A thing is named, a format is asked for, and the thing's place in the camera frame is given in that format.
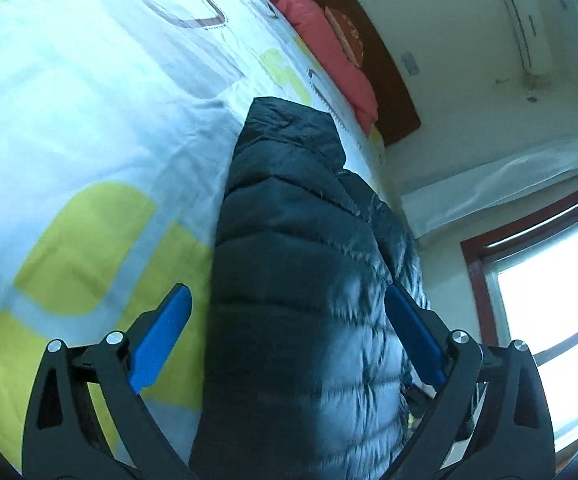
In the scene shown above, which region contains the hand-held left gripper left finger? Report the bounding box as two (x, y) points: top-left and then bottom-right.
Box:
(21, 284), (205, 480)

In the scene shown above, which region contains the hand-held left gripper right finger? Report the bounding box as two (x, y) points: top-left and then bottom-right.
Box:
(376, 281), (554, 480)

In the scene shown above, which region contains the black puffer jacket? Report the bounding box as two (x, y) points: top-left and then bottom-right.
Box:
(189, 96), (432, 480)

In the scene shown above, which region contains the bed with patterned sheet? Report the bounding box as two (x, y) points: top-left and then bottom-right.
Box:
(0, 0), (405, 476)

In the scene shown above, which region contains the wooden headboard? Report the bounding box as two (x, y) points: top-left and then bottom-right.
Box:
(273, 0), (422, 147)

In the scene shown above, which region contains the red pillow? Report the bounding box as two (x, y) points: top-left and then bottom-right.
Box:
(264, 0), (379, 135)

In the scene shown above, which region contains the white air conditioner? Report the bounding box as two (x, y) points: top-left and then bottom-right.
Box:
(494, 0), (554, 77)

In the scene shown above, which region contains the window with red frame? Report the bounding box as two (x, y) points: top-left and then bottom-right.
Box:
(460, 172), (578, 461)

